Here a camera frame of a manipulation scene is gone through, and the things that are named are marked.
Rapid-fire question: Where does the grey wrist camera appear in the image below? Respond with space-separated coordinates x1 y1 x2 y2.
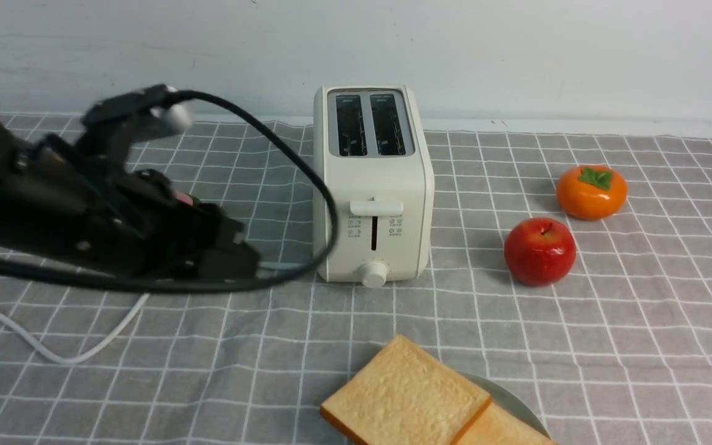
74 84 194 164

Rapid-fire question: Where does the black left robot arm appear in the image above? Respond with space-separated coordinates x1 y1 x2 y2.
0 122 260 281

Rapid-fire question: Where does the white toaster power cord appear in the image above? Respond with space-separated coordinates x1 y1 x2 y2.
0 260 307 365

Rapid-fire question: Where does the red fake apple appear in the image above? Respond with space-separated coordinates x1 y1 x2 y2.
504 217 577 287

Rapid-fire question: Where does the pink fake peach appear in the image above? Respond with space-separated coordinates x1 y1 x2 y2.
175 192 200 206

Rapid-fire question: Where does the white two-slot toaster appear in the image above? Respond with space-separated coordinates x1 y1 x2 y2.
313 85 434 288

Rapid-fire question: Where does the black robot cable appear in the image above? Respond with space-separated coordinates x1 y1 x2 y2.
0 90 339 294

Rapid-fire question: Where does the light green round plate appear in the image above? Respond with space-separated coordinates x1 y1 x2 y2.
459 371 551 439

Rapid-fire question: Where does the orange fake persimmon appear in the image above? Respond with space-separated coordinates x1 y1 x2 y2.
556 164 628 221

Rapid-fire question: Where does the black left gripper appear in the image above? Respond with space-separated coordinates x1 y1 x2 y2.
35 134 260 282

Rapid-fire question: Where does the toast slice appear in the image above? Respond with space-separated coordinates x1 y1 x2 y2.
452 402 556 444
320 335 492 444

